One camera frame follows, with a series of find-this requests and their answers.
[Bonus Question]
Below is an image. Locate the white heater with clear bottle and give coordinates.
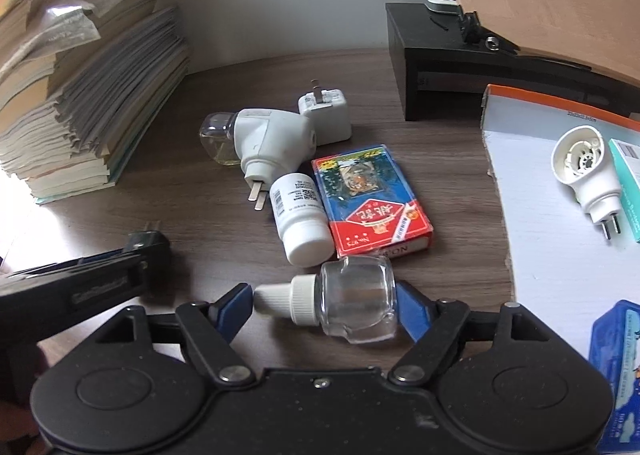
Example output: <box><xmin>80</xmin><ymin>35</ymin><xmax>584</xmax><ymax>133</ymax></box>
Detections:
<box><xmin>199</xmin><ymin>108</ymin><xmax>319</xmax><ymax>212</ymax></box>

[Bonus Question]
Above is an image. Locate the black monitor riser stand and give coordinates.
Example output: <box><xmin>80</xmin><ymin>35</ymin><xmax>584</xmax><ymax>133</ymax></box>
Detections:
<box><xmin>385</xmin><ymin>2</ymin><xmax>640</xmax><ymax>122</ymax></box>

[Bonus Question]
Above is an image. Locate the clear plastic bag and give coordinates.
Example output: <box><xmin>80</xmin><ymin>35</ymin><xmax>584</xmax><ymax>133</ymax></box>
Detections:
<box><xmin>22</xmin><ymin>0</ymin><xmax>101</xmax><ymax>56</ymax></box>

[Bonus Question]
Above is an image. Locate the white charger adapter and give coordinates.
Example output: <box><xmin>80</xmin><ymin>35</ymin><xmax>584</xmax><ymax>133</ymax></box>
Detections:
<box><xmin>297</xmin><ymin>79</ymin><xmax>353</xmax><ymax>146</ymax></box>

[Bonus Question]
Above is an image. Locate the white box lid orange rim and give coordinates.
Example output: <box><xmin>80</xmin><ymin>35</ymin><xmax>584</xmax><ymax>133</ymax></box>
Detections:
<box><xmin>481</xmin><ymin>84</ymin><xmax>640</xmax><ymax>455</ymax></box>

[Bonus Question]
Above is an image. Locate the black plug adapter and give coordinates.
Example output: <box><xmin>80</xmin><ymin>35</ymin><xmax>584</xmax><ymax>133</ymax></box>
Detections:
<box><xmin>127</xmin><ymin>221</ymin><xmax>170</xmax><ymax>256</ymax></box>

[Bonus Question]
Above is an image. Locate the stack of books and magazines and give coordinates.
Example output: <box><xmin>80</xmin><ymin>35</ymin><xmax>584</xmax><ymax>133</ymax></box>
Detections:
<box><xmin>0</xmin><ymin>0</ymin><xmax>194</xmax><ymax>206</ymax></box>

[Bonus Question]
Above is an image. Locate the clear bottle white cap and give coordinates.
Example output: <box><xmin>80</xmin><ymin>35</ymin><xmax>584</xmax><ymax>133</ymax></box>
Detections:
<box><xmin>254</xmin><ymin>255</ymin><xmax>399</xmax><ymax>346</ymax></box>

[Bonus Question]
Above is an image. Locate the white pill bottle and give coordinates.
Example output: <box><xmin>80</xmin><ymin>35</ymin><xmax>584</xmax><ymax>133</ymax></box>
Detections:
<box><xmin>269</xmin><ymin>173</ymin><xmax>335</xmax><ymax>268</ymax></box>

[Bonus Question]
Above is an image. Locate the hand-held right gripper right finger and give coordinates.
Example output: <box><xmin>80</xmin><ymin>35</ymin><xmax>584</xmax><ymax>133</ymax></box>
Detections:
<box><xmin>385</xmin><ymin>281</ymin><xmax>546</xmax><ymax>384</ymax></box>

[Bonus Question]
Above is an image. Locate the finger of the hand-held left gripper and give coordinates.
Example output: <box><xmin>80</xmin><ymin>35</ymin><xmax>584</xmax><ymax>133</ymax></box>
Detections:
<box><xmin>136</xmin><ymin>249</ymin><xmax>172</xmax><ymax>297</ymax></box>

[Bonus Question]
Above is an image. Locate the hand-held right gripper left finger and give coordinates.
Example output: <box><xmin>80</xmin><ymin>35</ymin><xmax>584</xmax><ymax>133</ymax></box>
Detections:
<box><xmin>95</xmin><ymin>283</ymin><xmax>257</xmax><ymax>384</ymax></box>

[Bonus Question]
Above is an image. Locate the small white device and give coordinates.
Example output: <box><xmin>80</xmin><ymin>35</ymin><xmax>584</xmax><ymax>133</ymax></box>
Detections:
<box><xmin>423</xmin><ymin>0</ymin><xmax>460</xmax><ymax>16</ymax></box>

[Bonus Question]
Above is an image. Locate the white and teal carton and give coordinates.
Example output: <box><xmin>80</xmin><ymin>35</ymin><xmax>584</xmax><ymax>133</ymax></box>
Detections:
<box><xmin>607</xmin><ymin>138</ymin><xmax>640</xmax><ymax>244</ymax></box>

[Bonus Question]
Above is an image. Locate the white plug-in heater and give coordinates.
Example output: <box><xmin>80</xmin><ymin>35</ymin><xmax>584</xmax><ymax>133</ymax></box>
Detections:
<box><xmin>551</xmin><ymin>126</ymin><xmax>626</xmax><ymax>242</ymax></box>

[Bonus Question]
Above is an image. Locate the red playing card box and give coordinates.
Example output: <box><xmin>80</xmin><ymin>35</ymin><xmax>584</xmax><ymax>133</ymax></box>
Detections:
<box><xmin>311</xmin><ymin>144</ymin><xmax>434</xmax><ymax>260</ymax></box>

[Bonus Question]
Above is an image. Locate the person's left hand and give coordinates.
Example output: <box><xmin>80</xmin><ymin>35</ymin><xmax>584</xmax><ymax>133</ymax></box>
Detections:
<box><xmin>0</xmin><ymin>402</ymin><xmax>40</xmax><ymax>441</ymax></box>

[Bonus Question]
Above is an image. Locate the black board bracket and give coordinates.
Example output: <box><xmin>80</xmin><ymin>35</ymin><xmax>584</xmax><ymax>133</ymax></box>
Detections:
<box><xmin>457</xmin><ymin>10</ymin><xmax>521</xmax><ymax>55</ymax></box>

